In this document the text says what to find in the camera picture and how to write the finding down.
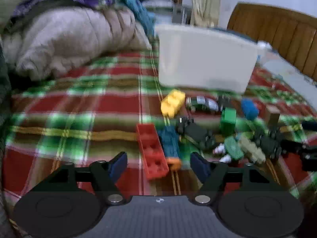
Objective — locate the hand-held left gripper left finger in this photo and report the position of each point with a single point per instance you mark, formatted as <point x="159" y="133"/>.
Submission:
<point x="118" y="166"/>

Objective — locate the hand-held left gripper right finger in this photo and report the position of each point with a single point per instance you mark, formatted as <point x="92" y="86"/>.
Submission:
<point x="199" y="166"/>

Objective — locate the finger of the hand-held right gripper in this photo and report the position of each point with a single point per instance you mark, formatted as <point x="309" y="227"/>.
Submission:
<point x="308" y="157"/>
<point x="310" y="125"/>

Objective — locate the small orange toy piece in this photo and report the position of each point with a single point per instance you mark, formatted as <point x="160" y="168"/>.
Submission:
<point x="174" y="163"/>

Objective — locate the black toy car chassis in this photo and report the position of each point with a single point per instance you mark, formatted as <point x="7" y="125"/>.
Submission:
<point x="195" y="133"/>

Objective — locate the red toy building block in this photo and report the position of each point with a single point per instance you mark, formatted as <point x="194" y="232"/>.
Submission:
<point x="151" y="148"/>

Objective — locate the green toy piece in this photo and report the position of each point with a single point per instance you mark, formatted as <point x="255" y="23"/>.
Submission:
<point x="232" y="147"/>

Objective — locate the brown toy block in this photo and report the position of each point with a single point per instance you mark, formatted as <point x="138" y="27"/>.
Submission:
<point x="273" y="116"/>

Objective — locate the long blue toy block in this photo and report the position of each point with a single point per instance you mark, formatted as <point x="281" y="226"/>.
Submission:
<point x="169" y="141"/>

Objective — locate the black toy vehicle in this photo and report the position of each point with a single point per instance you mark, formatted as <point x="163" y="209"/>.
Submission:
<point x="270" y="145"/>

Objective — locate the green toy building block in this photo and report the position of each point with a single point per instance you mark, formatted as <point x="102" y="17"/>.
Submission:
<point x="227" y="120"/>

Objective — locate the olive toy building block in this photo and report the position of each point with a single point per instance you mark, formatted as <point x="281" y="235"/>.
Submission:
<point x="251" y="148"/>

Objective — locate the green white toy car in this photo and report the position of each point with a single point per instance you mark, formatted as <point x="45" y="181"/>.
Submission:
<point x="203" y="104"/>

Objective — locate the short blue toy block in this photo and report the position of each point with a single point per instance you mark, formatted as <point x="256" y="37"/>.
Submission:
<point x="249" y="109"/>

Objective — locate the yellow toy building block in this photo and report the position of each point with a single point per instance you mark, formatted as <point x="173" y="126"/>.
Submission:
<point x="173" y="103"/>

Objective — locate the white plastic container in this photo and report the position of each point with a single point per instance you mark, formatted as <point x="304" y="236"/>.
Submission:
<point x="203" y="59"/>

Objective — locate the plaid bedsheet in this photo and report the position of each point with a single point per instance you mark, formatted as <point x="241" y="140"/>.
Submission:
<point x="86" y="119"/>

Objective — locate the white crumpled cloth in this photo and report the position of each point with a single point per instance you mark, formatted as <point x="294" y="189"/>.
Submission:
<point x="265" y="47"/>

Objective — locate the wooden headboard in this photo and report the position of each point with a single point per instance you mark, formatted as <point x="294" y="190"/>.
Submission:
<point x="277" y="29"/>

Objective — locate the dark grey cloth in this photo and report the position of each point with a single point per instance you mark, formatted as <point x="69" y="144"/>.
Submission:
<point x="5" y="84"/>

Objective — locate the cream curtain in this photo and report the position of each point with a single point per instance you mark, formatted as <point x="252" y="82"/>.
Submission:
<point x="205" y="0"/>

